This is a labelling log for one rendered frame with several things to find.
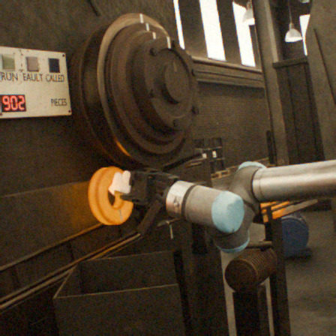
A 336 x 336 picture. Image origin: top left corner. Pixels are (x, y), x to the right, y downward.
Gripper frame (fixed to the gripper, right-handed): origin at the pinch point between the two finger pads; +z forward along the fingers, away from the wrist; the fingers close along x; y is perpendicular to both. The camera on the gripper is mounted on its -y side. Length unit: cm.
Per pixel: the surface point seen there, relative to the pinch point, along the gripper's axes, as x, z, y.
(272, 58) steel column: -866, 300, 91
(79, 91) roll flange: 4.3, 10.8, 25.2
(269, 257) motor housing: -56, -28, -28
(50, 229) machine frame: 18.8, 3.6, -8.8
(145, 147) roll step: -10.4, -2.4, 10.8
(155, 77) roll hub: -11.6, -2.7, 30.4
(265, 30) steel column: -866, 323, 152
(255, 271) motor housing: -43, -28, -29
